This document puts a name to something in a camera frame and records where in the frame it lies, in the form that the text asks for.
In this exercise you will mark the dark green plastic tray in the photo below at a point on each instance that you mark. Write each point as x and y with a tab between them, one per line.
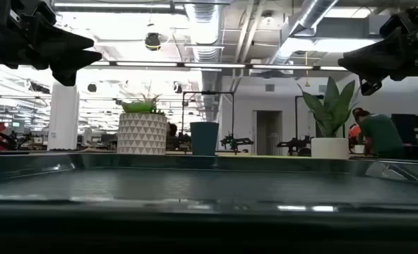
209	187

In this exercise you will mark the green snake plant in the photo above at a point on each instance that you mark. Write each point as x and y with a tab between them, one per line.
330	113

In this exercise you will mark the grey door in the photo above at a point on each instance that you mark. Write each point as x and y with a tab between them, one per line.
267	132

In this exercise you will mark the dark teal plastic cup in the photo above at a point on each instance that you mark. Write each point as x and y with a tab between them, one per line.
204	139

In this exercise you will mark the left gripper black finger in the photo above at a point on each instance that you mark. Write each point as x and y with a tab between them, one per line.
71	63
64	40

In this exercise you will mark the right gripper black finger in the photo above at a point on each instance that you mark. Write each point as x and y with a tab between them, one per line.
371	60
369	86

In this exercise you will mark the white building pillar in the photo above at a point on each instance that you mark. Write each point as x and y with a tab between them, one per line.
63	116

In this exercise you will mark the black background robot arm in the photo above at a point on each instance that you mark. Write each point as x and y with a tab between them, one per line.
235	142
293	144

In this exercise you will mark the plain white plant pot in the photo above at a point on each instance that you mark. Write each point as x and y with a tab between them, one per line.
329	148

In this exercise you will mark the small white cup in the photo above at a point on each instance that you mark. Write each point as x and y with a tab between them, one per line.
359	149

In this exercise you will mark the black ceiling speaker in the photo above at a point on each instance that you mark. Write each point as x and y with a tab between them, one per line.
153	41

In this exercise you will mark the silver round ventilation duct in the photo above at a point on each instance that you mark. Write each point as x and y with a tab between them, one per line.
309	17
205	31

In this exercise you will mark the white triangle-pattern planter pot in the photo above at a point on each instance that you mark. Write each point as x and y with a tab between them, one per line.
142	134

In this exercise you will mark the green succulent plant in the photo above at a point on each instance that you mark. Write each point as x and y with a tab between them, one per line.
138	106

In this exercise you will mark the black monitor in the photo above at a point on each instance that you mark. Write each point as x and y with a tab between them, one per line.
406	128

